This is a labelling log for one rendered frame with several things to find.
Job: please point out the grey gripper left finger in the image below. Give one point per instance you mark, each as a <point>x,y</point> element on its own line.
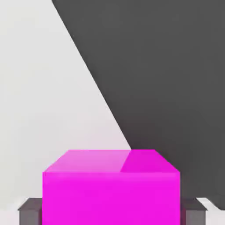
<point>29,213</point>

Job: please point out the small magenta cube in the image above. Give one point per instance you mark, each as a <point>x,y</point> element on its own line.
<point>111,196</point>

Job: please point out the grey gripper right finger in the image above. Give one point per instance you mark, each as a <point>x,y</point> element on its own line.
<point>195,213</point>

